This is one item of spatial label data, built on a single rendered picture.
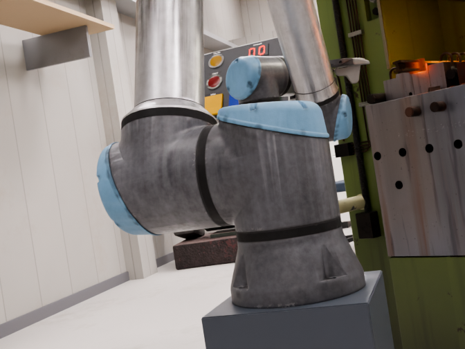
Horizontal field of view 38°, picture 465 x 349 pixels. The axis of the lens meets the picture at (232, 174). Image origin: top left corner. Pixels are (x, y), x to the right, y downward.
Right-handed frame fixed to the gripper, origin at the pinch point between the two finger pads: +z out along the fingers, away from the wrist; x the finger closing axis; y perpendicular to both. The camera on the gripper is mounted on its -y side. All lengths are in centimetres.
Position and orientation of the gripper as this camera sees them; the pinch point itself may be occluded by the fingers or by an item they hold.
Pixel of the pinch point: (344, 66)
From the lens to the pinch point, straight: 170.3
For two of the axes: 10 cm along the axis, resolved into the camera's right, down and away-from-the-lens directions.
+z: 7.4, -1.1, 6.6
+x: 6.6, -1.0, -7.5
